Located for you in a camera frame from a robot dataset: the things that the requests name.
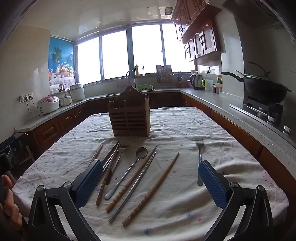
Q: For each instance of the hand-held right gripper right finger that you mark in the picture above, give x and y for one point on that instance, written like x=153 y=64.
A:
x=212 y=183

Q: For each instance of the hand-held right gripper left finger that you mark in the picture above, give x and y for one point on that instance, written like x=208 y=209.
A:
x=89 y=183

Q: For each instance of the dark patterned wooden chopstick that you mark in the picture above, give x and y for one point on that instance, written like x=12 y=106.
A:
x=101 y=187

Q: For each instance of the silver metal fork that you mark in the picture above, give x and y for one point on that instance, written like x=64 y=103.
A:
x=120 y=151
x=199 y=157

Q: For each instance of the metal chopstick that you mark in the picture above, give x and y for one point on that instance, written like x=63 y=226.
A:
x=111 y=154
x=138 y=178

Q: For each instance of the silver metal spoon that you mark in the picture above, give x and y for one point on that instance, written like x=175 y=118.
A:
x=141 y=153

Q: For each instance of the wooden utensil holder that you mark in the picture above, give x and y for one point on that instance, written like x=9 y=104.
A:
x=129 y=120

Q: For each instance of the person's left hand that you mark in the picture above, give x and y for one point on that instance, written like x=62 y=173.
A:
x=10 y=208

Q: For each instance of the white speckled tablecloth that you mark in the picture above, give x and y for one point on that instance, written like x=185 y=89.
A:
x=185 y=129

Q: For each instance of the wooden base cabinets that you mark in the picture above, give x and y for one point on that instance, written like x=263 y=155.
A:
x=69 y=120

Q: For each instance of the red and white rice cooker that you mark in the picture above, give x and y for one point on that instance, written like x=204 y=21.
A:
x=47 y=104

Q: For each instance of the grey kitchen countertop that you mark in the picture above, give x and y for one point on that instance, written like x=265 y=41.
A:
x=208 y=99

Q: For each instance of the small white pot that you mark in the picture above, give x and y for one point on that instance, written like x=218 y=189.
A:
x=66 y=100

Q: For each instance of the gas stove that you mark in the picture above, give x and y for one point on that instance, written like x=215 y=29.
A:
x=261 y=109

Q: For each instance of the paper towel roll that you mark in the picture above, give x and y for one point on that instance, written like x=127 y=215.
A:
x=54 y=87

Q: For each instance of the large white cooker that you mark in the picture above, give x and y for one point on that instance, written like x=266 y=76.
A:
x=77 y=92

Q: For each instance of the row of spice jars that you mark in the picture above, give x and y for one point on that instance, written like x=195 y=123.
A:
x=217 y=89

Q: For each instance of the steel electric kettle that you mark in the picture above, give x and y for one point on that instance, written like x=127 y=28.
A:
x=197 y=81

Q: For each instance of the green lidded bottle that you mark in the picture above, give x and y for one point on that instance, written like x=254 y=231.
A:
x=219 y=80

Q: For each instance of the black wok with lid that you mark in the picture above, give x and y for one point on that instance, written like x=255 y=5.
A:
x=266 y=90

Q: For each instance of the green colander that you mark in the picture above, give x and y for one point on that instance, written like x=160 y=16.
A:
x=144 y=87

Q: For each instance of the dark kitchen tool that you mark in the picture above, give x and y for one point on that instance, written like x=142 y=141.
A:
x=179 y=77

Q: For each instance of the chrome kitchen faucet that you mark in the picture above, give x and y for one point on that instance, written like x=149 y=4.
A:
x=135 y=81

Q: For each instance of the wooden spatula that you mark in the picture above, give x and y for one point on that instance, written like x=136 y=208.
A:
x=240 y=73

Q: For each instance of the wooden knife block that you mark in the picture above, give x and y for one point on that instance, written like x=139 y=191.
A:
x=163 y=71

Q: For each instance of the yellow bottle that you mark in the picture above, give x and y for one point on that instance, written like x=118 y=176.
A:
x=137 y=70

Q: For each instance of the large kitchen window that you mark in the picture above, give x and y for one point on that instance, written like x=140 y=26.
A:
x=115 y=55

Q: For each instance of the wooden upper cabinets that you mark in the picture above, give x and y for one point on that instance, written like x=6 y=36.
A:
x=208 y=37

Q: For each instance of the range hood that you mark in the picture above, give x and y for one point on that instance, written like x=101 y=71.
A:
x=254 y=11

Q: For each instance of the white wall socket strip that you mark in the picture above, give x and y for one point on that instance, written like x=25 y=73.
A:
x=26 y=97

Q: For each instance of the small wall socket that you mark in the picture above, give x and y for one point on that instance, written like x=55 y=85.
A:
x=208 y=70

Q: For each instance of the tropical beach wall poster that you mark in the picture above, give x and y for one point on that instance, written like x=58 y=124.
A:
x=61 y=53

